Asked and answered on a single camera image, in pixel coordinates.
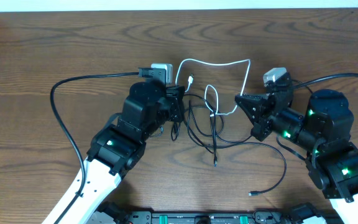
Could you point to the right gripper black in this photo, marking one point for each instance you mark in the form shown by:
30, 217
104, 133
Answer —
261, 114

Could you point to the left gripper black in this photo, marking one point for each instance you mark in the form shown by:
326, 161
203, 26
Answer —
173, 101

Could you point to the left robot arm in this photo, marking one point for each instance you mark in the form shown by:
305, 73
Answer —
118, 147

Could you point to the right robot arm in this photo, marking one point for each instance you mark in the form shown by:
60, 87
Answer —
323, 132

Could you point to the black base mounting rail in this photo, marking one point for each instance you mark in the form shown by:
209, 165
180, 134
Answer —
300, 214

